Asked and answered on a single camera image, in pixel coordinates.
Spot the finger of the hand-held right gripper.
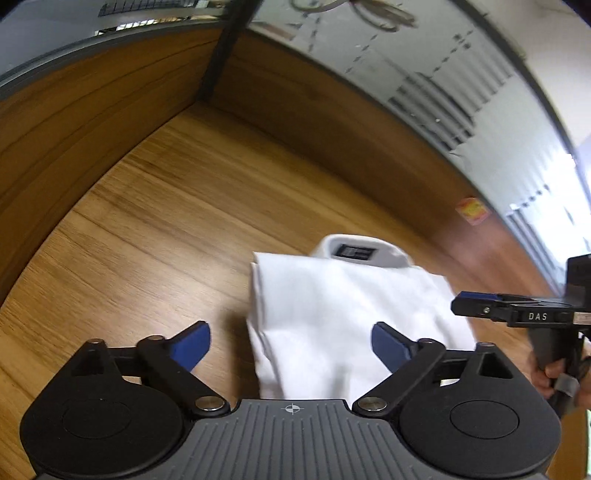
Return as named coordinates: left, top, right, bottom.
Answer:
left=451, top=298, right=514, bottom=326
left=459, top=291, right=536, bottom=305

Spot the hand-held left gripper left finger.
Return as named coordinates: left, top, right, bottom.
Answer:
left=65, top=320, right=230, bottom=418

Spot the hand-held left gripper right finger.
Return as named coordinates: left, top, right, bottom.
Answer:
left=352, top=322, right=525, bottom=418

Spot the white shirt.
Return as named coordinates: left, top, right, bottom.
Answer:
left=246, top=233, right=477, bottom=400

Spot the person's right hand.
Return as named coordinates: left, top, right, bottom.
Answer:
left=530, top=339, right=591, bottom=409

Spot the red yellow sticker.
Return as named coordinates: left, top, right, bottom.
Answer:
left=455, top=196, right=490, bottom=226

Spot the black partition post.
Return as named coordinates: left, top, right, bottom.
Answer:
left=198, top=0, right=265, bottom=105

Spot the grey cable bundle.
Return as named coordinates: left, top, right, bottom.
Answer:
left=290, top=0, right=417, bottom=33

